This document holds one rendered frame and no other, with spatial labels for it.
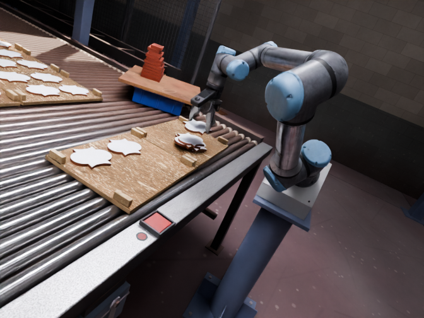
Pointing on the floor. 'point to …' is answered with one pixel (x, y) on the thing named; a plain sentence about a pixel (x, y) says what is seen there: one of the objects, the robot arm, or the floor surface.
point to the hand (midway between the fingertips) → (197, 126)
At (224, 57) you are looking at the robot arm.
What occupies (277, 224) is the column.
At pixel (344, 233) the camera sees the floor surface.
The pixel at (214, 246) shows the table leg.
